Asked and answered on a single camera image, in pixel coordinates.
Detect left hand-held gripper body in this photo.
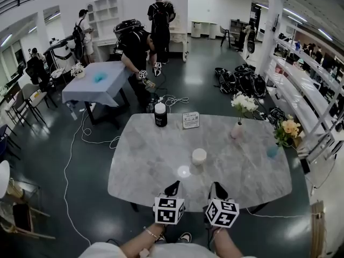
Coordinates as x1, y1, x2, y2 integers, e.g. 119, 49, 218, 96
153, 193, 186, 226

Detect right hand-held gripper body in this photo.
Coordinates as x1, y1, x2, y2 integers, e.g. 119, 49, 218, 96
205, 197, 240, 229

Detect person's right forearm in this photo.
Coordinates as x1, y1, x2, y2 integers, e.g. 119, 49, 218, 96
212, 226, 244, 258

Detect person's left forearm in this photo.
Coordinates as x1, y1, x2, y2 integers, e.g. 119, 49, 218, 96
119, 223, 166, 258

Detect person's white shirt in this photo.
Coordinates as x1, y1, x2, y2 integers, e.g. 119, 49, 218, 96
77, 242, 256, 258

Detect pink vase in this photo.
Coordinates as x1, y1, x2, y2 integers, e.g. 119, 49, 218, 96
230, 121, 243, 140

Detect blue vase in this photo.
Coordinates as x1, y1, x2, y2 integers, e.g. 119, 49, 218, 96
266, 145, 280, 160

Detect small standing sign card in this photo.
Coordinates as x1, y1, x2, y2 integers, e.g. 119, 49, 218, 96
182, 111, 200, 130

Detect black bottle with white lid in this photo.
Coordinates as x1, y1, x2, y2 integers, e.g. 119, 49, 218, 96
154, 102, 168, 128

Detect black waste bin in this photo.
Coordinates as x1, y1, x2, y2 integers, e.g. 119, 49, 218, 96
147, 92, 161, 112

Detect white flower bouquet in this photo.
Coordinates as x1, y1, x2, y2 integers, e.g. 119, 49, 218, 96
231, 91, 259, 125

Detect yellow flower bouquet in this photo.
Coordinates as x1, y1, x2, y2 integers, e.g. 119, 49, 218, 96
273, 114, 302, 147

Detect single black backpack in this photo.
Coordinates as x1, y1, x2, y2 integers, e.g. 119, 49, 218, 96
268, 106, 287, 130

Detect pile of black backpacks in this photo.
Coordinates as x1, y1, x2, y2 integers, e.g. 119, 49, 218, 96
213, 63, 268, 96

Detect white metal shelving rack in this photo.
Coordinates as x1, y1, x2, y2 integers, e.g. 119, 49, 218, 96
264, 33, 344, 163

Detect turquoise fluffy object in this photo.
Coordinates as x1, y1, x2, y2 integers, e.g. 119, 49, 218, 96
92, 71, 109, 83

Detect wooden chair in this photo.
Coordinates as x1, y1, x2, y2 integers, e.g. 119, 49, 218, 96
0, 203, 56, 240

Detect white ornate desk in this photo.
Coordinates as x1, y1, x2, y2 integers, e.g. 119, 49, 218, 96
169, 20, 189, 63

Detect white potted flowers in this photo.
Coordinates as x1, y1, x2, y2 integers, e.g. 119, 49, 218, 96
70, 62, 86, 80

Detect beige stool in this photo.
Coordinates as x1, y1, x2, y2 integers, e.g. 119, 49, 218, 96
8, 177, 30, 198

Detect black folding chair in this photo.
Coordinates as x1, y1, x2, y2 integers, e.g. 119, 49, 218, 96
219, 25, 232, 48

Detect white counter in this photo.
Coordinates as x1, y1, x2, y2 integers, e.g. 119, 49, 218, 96
190, 20, 219, 40

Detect round white side table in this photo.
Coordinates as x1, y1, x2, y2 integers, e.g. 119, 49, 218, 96
0, 160, 11, 199

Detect low open shelf unit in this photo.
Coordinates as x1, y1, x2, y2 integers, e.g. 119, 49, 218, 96
230, 19, 249, 36

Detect grey cushioned chair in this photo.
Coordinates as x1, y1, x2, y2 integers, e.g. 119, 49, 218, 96
12, 83, 59, 125

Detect dark metal chair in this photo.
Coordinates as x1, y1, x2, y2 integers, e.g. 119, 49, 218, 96
0, 124, 22, 161

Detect black white floor appliance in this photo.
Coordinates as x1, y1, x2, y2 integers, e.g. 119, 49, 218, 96
42, 36, 75, 67

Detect ceiling tube light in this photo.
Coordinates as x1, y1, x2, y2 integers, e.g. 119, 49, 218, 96
283, 8, 308, 23
318, 28, 333, 41

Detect white cubby shelf cabinet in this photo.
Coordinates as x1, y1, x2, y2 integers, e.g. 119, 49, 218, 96
86, 0, 121, 41

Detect thin gold bracelet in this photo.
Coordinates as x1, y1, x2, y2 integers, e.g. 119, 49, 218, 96
143, 226, 161, 240

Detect thin white cable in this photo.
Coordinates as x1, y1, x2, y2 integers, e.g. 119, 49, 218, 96
246, 207, 307, 219

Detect coiled white cable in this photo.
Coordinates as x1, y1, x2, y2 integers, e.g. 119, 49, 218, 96
164, 95, 190, 115

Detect light wooden frame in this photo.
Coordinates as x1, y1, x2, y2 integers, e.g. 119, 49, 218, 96
310, 200, 327, 258

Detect long white floor cable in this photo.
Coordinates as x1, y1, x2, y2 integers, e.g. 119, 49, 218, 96
63, 109, 121, 247

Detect black side table frame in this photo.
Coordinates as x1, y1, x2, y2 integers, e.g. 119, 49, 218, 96
83, 89, 131, 130

